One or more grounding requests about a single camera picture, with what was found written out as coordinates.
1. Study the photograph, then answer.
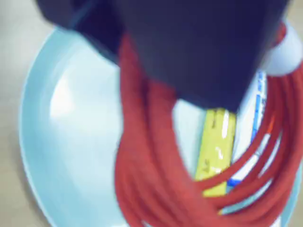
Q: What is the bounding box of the yellow tube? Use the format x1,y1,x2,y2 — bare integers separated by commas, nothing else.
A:
194,107,238,197

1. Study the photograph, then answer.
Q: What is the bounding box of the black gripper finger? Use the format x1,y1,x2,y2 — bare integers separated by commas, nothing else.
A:
118,0,292,114
35,0,126,66

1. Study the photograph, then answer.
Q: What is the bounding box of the light blue plate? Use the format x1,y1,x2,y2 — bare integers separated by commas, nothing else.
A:
18,22,303,227

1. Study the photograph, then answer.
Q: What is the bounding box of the white toothpaste tube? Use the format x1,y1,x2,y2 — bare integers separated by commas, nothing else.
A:
224,68,269,191

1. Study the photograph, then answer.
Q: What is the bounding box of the red charging cable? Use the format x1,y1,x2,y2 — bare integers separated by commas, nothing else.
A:
114,21,303,227

